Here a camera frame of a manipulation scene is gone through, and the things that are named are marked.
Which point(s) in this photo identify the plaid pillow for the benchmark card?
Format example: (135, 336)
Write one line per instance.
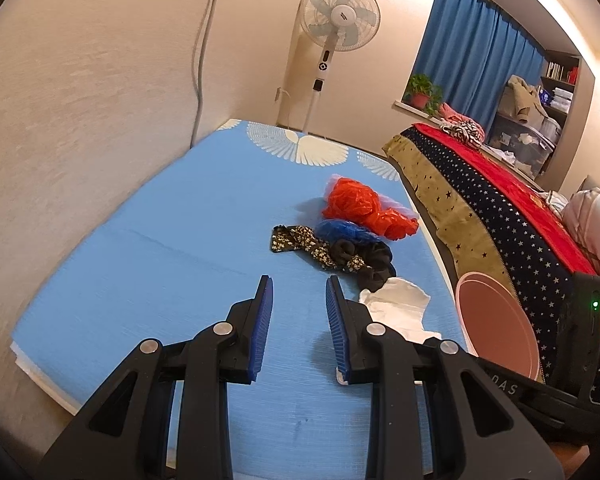
(595, 220)

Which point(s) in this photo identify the large clear storage box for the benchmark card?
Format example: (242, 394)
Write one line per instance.
(520, 140)

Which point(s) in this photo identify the stack of white towels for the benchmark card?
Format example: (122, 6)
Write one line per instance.
(563, 99)

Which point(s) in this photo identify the blue tablecloth with white feathers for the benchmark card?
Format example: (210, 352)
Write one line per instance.
(155, 270)

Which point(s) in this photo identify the black patterned cloth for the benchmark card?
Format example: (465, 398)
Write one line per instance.
(300, 240)

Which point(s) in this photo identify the potted green plant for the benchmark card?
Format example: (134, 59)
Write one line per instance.
(420, 100)

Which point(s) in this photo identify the blue white tissue pack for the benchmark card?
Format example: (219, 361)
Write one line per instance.
(545, 97)

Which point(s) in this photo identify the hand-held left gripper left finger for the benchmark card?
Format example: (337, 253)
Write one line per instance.
(260, 330)

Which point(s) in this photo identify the striped clothing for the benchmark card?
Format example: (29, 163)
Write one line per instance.
(465, 132)

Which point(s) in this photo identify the pink clothing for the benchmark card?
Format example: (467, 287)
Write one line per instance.
(450, 112)

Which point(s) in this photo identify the white standing fan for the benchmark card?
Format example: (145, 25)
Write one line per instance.
(340, 15)

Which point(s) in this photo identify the red blanket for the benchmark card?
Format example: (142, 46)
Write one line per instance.
(505, 180)

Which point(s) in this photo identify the wooden bookshelf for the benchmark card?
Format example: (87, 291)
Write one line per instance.
(562, 55)

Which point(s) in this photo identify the beige coat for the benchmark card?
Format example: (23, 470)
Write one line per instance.
(522, 95)

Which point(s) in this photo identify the row of books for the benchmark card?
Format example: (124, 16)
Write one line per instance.
(555, 71)

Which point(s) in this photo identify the white window sill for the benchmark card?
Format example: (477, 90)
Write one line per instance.
(410, 109)

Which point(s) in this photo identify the small clear storage box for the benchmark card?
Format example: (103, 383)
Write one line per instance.
(552, 132)

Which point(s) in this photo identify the blue cloth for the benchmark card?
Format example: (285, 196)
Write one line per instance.
(340, 230)

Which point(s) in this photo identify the pink trash bin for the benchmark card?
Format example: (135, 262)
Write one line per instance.
(495, 320)

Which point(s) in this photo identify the white cloth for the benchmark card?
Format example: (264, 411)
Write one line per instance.
(557, 202)
(511, 156)

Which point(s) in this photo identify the red box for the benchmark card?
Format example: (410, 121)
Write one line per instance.
(573, 74)

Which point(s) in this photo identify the blue curtain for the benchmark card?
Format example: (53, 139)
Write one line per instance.
(470, 50)

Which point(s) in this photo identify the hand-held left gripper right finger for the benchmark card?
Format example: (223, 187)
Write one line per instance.
(337, 330)

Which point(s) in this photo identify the yellow star bed skirt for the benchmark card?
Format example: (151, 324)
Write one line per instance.
(430, 180)

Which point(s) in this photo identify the red foam net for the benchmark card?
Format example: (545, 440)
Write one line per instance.
(355, 200)

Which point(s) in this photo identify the cream table pad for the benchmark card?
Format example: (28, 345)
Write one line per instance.
(40, 372)

